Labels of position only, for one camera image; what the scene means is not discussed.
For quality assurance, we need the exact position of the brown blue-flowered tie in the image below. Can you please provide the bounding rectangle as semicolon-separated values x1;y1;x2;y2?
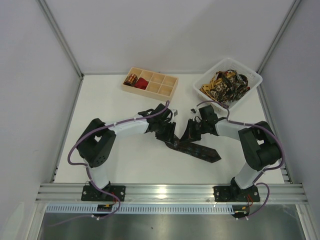
165;141;222;164

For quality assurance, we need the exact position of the white plastic basket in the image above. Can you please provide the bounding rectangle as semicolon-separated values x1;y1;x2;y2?
193;58;263;112

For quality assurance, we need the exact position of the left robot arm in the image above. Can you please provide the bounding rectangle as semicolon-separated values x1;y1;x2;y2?
75;101;178;190

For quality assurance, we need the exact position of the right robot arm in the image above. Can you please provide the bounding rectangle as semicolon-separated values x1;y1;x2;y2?
180;105;285;202

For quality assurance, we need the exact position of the yellow patterned tie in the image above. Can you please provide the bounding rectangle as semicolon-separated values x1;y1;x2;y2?
200;70;236;103

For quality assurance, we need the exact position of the wooden compartment box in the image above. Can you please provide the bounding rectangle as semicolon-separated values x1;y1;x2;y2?
121;67;179;102

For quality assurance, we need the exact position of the rolled red tie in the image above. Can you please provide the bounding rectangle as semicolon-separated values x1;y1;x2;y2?
134;77;149;90

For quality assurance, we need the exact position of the rolled brown patterned tie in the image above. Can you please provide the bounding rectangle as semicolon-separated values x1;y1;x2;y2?
123;73;138;87

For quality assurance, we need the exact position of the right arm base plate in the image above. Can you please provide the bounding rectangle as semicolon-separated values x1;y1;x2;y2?
213;185;260;203

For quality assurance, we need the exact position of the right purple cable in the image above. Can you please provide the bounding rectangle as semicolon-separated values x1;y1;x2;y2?
196;100;286;222

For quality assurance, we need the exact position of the purple cable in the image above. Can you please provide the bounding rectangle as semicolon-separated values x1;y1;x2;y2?
47;100;171;227
196;100;286;222

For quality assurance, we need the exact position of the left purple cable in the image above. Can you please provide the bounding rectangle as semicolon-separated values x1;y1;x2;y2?
47;100;171;227

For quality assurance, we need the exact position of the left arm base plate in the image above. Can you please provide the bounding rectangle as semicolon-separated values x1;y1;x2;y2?
81;184;126;202

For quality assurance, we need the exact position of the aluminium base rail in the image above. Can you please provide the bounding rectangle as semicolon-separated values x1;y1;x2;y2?
35;183;308;205

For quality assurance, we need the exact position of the white slotted cable duct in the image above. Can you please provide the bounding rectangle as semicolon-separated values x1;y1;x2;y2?
46;203;235;215

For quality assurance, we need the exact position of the right aluminium frame post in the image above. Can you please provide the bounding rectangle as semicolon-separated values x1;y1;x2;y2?
256;0;302;74

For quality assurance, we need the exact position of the aluminium frame post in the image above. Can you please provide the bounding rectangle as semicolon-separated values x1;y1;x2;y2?
36;0;84;80
256;0;302;74

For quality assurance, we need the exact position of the left aluminium frame post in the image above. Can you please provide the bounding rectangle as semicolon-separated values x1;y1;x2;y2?
36;0;84;80

